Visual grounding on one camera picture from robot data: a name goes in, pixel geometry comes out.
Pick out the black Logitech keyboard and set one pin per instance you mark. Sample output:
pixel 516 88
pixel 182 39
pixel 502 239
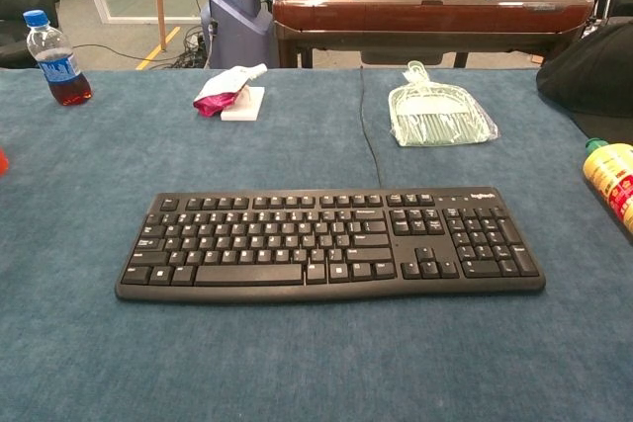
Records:
pixel 297 244

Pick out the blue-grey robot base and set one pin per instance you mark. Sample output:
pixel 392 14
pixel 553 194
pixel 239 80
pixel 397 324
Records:
pixel 237 22

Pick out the brown mahjong table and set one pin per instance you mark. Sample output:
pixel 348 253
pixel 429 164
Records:
pixel 420 17

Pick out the white pink snack packet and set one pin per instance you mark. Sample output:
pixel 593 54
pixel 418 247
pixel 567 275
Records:
pixel 222 88

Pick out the white foam block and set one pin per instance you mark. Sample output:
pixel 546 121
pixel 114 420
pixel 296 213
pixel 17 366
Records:
pixel 247 108

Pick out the green bagged dustpan brush set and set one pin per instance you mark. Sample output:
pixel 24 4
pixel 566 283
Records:
pixel 435 115

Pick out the blue-capped soda bottle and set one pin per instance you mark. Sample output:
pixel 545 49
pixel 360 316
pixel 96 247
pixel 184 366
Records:
pixel 54 66

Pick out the black cap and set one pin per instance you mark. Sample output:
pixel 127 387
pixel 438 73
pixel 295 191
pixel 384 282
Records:
pixel 593 76

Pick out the yellow bottle green cap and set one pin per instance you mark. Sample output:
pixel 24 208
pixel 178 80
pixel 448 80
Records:
pixel 613 175

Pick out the blue table cloth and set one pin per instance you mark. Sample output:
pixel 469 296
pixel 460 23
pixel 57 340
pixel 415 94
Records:
pixel 297 367

